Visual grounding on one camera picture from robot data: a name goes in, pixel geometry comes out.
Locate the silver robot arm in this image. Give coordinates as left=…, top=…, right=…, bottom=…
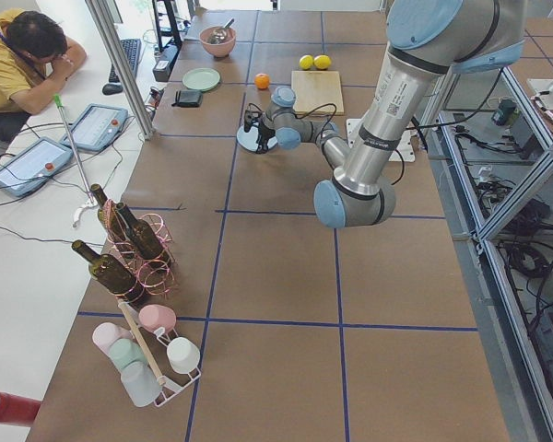
left=243, top=1, right=527, bottom=228

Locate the pink bowl with ice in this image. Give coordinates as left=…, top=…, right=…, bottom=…
left=199, top=26, right=236, bottom=58

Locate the dark wine bottle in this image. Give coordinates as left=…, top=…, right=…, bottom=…
left=90, top=183, right=131, bottom=253
left=115, top=202, right=171, bottom=269
left=71, top=239, right=149, bottom=308

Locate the mint green cup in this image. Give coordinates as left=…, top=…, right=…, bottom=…
left=108, top=338, right=147, bottom=372

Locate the white cup right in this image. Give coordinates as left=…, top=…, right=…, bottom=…
left=167, top=337, right=200, bottom=375

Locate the near teach pendant tablet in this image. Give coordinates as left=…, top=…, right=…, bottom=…
left=0, top=137, right=73, bottom=197

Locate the copper wire bottle rack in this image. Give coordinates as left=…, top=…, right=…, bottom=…
left=98, top=199, right=176, bottom=299

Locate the dark wine bottle front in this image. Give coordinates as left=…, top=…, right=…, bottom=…
left=71, top=239, right=149, bottom=308

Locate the grey blue cup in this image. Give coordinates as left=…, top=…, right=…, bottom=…
left=121, top=361, right=162, bottom=407

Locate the dark wine bottle rear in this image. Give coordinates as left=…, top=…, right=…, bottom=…
left=115, top=202, right=171, bottom=269

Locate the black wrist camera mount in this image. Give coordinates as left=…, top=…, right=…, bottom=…
left=243, top=110, right=263, bottom=133

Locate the wooden cutting board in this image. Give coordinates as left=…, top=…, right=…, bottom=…
left=291, top=70, right=345, bottom=115

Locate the red cylinder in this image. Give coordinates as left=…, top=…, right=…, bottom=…
left=0, top=391, right=41, bottom=427

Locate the pale pink cup left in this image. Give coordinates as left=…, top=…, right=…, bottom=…
left=91, top=322, right=133, bottom=355

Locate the pink cup upper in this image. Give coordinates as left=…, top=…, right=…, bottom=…
left=138, top=304, right=177, bottom=333

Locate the metal ice scoop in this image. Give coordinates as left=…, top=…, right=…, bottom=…
left=207, top=17, right=235, bottom=44

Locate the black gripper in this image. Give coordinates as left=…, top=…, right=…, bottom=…
left=256, top=116, right=276, bottom=154

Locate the person in yellow shirt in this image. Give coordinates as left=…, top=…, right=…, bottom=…
left=0, top=8, right=87, bottom=147

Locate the orange fruit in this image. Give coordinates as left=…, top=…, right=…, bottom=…
left=254, top=73, right=271, bottom=90

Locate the light blue plate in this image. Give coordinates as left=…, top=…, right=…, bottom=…
left=236, top=125, right=277, bottom=154

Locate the white wire cup rack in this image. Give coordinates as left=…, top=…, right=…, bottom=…
left=118, top=302, right=201, bottom=407

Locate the aluminium frame post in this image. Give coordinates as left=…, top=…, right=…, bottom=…
left=85, top=0, right=155, bottom=140

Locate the far teach pendant tablet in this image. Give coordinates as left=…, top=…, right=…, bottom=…
left=70, top=103, right=128, bottom=152

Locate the light green plate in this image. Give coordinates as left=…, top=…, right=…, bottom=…
left=182, top=68, right=221, bottom=92

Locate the black keyboard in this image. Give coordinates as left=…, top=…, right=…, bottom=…
left=108, top=38, right=143, bottom=85

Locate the teach pendant tablet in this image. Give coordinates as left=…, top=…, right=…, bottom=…
left=70, top=103, right=128, bottom=152
left=0, top=137, right=73, bottom=197

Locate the black computer mouse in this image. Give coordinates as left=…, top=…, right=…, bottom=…
left=101, top=83, right=124, bottom=96

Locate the yellow lemon near board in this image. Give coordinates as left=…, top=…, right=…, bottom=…
left=313, top=54, right=332, bottom=71

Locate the grabber stick green tip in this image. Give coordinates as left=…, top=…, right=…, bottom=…
left=53, top=94, right=98, bottom=228

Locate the dark grey folded cloth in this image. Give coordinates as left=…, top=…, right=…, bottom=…
left=171, top=89, right=203, bottom=108

